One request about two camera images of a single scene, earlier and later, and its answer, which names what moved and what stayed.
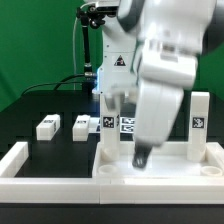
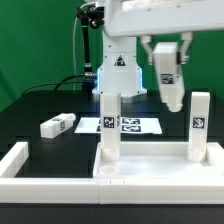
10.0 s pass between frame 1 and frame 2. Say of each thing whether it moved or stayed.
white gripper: moved
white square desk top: stayed
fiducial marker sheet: stayed
